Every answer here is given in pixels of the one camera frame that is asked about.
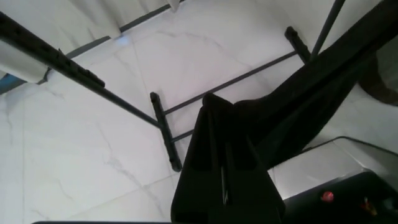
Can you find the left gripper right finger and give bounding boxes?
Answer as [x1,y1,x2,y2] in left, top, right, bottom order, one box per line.
[217,96,285,223]

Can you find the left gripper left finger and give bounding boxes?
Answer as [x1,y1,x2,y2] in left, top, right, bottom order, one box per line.
[170,93,225,223]

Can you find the black garment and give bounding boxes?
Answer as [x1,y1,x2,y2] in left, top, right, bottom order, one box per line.
[231,0,398,170]

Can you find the black clothes rack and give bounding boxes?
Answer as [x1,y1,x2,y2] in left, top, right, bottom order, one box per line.
[0,0,346,172]

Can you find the white curtain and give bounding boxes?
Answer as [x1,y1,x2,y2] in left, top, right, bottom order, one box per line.
[0,0,184,85]

